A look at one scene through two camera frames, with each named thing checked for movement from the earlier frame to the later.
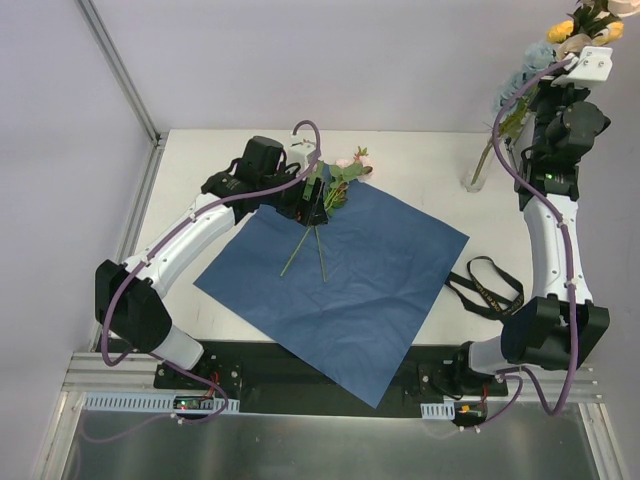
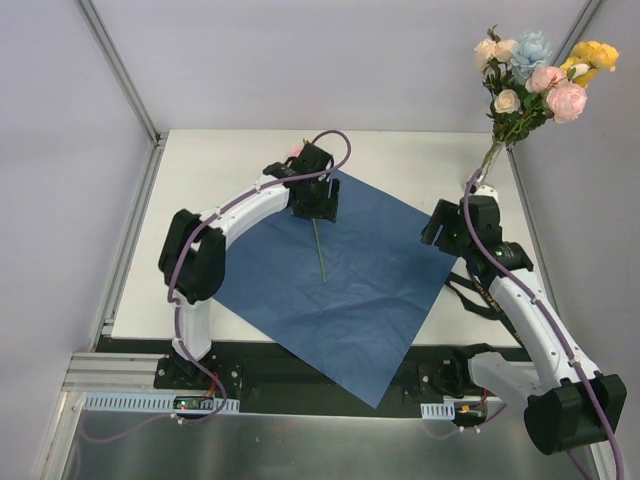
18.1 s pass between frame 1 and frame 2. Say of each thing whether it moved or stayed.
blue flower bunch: moved
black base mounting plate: stayed
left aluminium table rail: stayed
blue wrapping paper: stayed
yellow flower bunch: moved
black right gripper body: moved
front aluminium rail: stayed
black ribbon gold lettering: stayed
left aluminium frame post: stayed
